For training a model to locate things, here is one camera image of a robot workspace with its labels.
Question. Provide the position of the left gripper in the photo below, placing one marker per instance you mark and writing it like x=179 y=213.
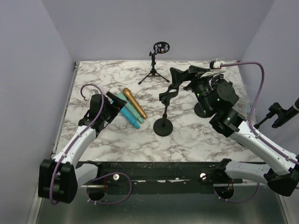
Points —
x=116 y=106

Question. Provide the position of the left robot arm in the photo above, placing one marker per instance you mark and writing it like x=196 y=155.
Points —
x=59 y=177

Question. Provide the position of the black round-base clip stand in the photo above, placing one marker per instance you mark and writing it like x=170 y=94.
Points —
x=163 y=126

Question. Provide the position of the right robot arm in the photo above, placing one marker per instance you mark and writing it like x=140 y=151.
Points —
x=281 y=169

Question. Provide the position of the blue microphone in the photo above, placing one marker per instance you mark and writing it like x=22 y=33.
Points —
x=129 y=117

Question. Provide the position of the black tripod mic stand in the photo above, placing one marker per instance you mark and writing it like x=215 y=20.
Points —
x=158 y=48

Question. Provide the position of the black round-base shock-mount stand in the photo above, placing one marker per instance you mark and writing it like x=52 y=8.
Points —
x=199 y=110

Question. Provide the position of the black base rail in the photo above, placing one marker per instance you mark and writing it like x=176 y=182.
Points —
x=146 y=178

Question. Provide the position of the gold microphone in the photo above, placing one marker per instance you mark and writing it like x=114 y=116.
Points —
x=128 y=94

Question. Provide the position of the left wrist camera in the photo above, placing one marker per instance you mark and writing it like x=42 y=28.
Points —
x=93 y=92

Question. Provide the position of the black right side mic stand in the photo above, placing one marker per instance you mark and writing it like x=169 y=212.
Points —
x=274 y=109

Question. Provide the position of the black microphone on right stand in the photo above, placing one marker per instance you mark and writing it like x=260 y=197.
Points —
x=290 y=113

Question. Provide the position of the mint green microphone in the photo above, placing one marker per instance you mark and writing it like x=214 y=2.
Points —
x=130 y=108

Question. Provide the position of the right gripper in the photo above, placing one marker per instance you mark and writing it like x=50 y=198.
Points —
x=179 y=76

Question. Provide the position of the clear plastic screw box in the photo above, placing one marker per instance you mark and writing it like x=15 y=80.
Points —
x=245 y=102

